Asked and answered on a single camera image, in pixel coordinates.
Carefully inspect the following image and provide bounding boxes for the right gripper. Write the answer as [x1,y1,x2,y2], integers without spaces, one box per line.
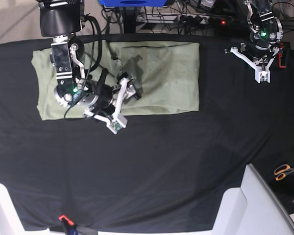
[83,68,142,118]

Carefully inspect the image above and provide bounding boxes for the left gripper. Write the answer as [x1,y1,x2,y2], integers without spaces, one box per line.
[224,43,284,64]

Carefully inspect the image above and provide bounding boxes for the light green T-shirt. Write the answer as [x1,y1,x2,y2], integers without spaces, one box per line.
[31,41,200,120]

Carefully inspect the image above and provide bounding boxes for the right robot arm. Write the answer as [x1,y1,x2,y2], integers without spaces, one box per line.
[38,0,142,118]

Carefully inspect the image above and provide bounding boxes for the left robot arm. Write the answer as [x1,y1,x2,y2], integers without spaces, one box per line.
[225,0,284,67]

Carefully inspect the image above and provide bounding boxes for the red black clamp right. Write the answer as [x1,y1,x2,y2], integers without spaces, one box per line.
[278,42,291,68]

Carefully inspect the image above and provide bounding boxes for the red black clamp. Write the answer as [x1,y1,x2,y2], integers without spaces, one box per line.
[58,214,79,235]
[278,42,291,68]

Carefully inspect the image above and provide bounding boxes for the black power strip red light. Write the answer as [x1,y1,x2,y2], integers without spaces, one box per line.
[208,16,234,26]

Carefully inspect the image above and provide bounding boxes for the blue plastic box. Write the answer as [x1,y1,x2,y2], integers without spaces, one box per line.
[99,0,166,7]

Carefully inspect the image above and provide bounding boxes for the black table cloth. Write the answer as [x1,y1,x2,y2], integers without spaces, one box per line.
[0,36,294,233]

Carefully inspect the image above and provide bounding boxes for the red black clamp bottom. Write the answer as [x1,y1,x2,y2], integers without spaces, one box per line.
[58,214,79,235]

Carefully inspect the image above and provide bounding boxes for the white bin right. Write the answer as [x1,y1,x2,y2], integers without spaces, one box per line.
[211,164,294,235]

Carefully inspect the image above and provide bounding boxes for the white bin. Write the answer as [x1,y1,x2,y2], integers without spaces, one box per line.
[0,184,25,235]
[211,164,294,235]

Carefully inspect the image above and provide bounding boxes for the white bin left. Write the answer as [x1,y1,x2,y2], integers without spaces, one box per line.
[0,184,25,235]

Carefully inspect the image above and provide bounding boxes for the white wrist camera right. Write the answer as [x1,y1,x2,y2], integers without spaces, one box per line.
[83,73,137,134]

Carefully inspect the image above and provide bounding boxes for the orange handled scissors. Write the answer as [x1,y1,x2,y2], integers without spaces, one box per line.
[273,164,294,181]

